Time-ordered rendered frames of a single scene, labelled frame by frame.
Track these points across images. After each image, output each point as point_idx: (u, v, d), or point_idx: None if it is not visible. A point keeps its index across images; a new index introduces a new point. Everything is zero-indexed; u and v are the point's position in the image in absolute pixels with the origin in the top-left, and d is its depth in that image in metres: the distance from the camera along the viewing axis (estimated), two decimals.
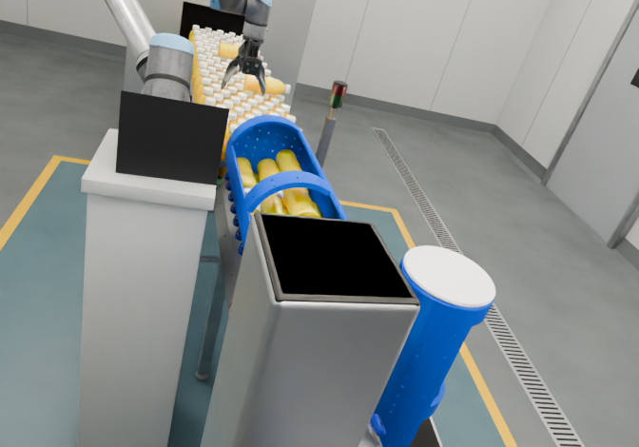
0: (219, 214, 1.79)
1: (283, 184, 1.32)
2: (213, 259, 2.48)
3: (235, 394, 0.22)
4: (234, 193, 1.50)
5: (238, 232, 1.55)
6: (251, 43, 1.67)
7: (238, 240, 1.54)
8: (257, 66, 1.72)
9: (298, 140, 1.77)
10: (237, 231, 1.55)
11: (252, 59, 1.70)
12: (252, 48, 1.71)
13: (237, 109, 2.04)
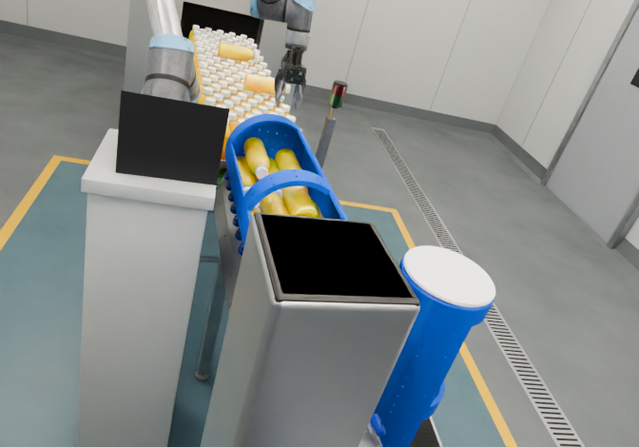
0: (219, 214, 1.79)
1: (282, 182, 1.33)
2: (213, 259, 2.48)
3: (235, 394, 0.22)
4: (234, 191, 1.50)
5: (238, 233, 1.55)
6: (294, 49, 1.61)
7: (240, 239, 1.53)
8: (300, 73, 1.64)
9: (297, 139, 1.78)
10: (236, 233, 1.55)
11: (296, 67, 1.63)
12: (295, 55, 1.64)
13: (237, 109, 2.04)
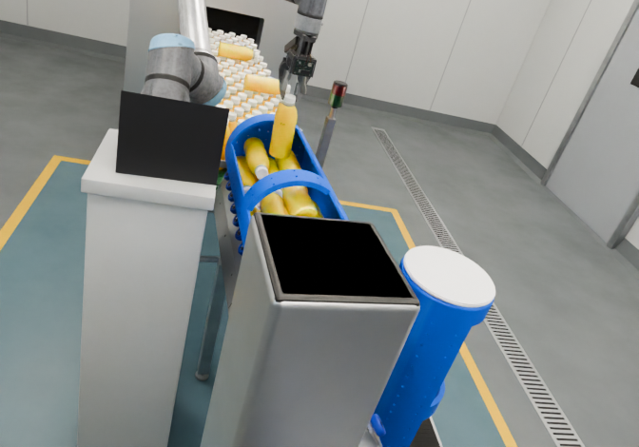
0: (219, 214, 1.79)
1: (282, 182, 1.33)
2: (213, 259, 2.48)
3: (235, 394, 0.22)
4: (234, 191, 1.50)
5: (238, 233, 1.55)
6: (305, 38, 1.43)
7: (240, 239, 1.53)
8: (310, 65, 1.47)
9: (297, 139, 1.78)
10: (236, 233, 1.55)
11: (305, 57, 1.46)
12: (305, 44, 1.46)
13: (237, 109, 2.04)
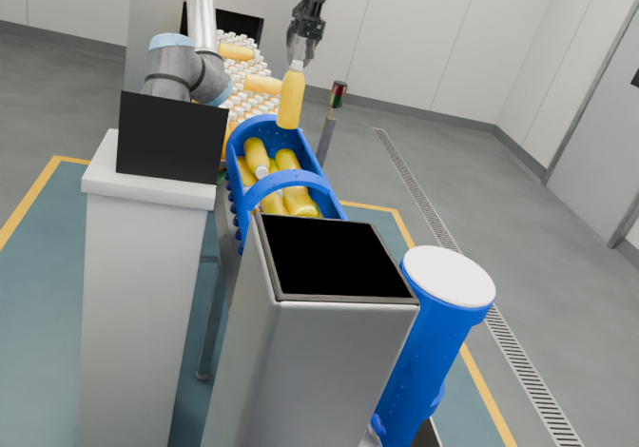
0: (219, 214, 1.79)
1: (282, 182, 1.33)
2: (213, 259, 2.48)
3: (235, 394, 0.22)
4: (234, 191, 1.50)
5: (238, 233, 1.55)
6: None
7: (240, 239, 1.53)
8: (319, 28, 1.42)
9: (297, 139, 1.78)
10: (236, 233, 1.55)
11: (314, 19, 1.41)
12: (314, 5, 1.41)
13: (237, 109, 2.04)
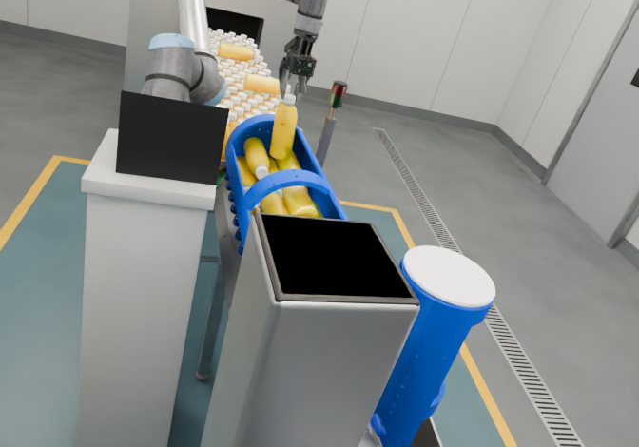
0: (219, 214, 1.79)
1: (282, 182, 1.33)
2: (213, 259, 2.48)
3: (235, 394, 0.22)
4: (234, 191, 1.50)
5: (238, 233, 1.55)
6: (305, 38, 1.43)
7: (240, 239, 1.53)
8: (310, 65, 1.47)
9: (297, 139, 1.78)
10: (236, 233, 1.55)
11: (305, 57, 1.46)
12: (304, 44, 1.46)
13: (237, 109, 2.04)
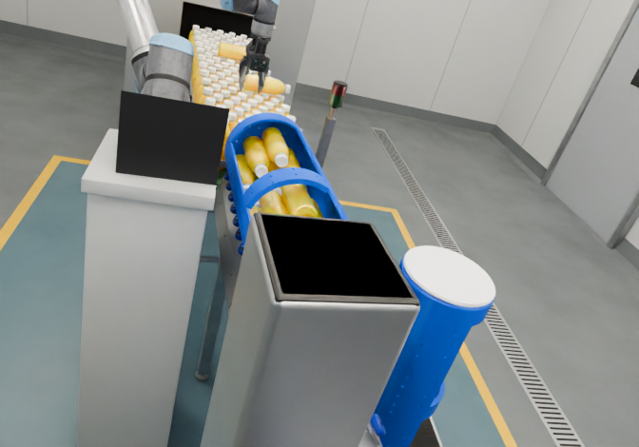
0: (219, 214, 1.79)
1: (281, 180, 1.34)
2: (213, 259, 2.48)
3: (235, 394, 0.22)
4: (233, 190, 1.51)
5: (238, 233, 1.54)
6: (259, 40, 1.74)
7: None
8: (264, 63, 1.78)
9: (296, 138, 1.79)
10: (236, 235, 1.55)
11: (260, 56, 1.77)
12: (260, 45, 1.77)
13: (237, 109, 2.04)
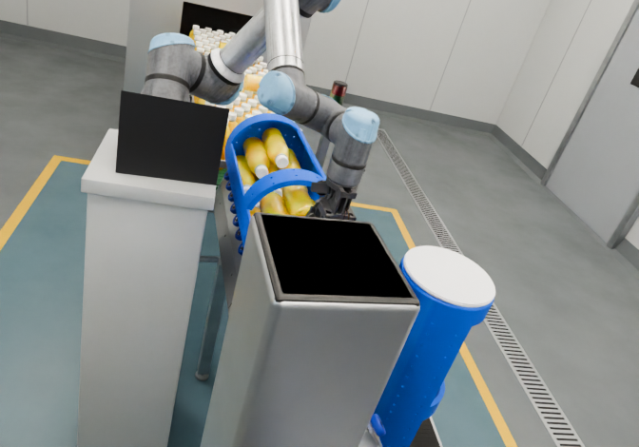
0: (219, 214, 1.79)
1: (282, 181, 1.33)
2: (213, 259, 2.48)
3: (235, 394, 0.22)
4: (234, 191, 1.51)
5: (238, 233, 1.54)
6: (342, 195, 1.07)
7: (241, 238, 1.53)
8: None
9: (297, 138, 1.78)
10: (236, 234, 1.55)
11: (341, 216, 1.10)
12: (341, 198, 1.10)
13: (237, 109, 2.04)
